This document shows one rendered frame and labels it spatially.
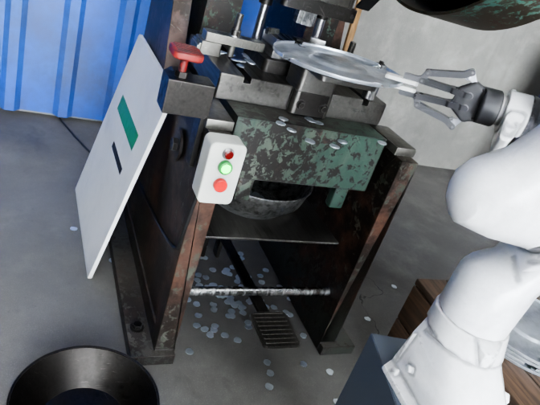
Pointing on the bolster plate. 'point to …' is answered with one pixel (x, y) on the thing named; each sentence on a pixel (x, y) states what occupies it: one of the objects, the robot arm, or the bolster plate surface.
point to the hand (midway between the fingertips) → (400, 82)
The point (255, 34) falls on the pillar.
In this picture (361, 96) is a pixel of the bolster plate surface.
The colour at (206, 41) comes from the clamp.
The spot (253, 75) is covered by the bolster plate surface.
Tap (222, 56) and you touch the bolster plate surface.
